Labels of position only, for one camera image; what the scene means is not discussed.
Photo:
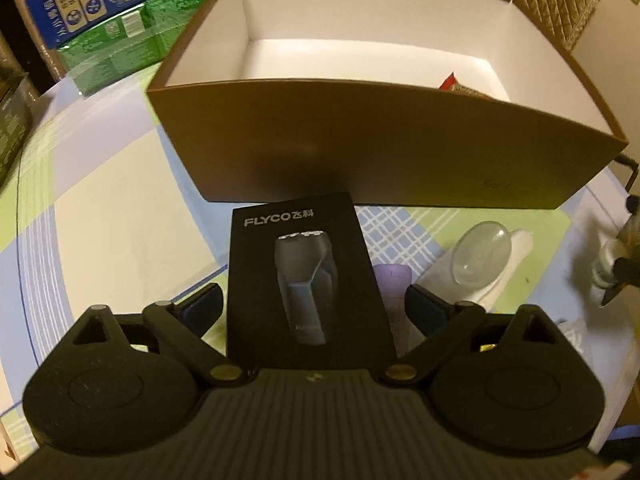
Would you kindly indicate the green carton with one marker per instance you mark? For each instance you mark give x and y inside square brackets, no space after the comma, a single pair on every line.
[125,45]

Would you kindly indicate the translucent white bottle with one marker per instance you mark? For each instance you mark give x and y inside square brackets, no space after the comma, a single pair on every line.
[480,255]

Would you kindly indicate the clear plastic wrapper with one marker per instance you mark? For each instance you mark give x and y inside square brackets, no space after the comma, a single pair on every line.
[575,335]

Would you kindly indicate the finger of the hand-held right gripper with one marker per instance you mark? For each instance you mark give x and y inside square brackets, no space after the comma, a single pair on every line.
[625,270]

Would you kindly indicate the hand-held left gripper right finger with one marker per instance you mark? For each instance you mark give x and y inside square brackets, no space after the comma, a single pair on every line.
[425,307]

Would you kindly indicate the red snack packet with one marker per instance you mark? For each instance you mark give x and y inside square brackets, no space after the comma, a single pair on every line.
[457,85]

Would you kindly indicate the black shaver box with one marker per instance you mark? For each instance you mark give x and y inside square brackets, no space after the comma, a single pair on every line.
[260,285]

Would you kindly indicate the small white object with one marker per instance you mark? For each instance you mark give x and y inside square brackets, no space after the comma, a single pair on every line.
[604,260]

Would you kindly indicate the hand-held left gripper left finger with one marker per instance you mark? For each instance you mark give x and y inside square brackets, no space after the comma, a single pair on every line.
[201,306]

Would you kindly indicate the brown cardboard box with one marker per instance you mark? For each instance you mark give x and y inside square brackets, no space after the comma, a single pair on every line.
[380,150]

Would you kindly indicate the purple cup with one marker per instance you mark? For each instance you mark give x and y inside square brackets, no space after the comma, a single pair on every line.
[395,290]

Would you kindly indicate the dark box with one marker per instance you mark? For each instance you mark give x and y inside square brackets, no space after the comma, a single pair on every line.
[12,125]

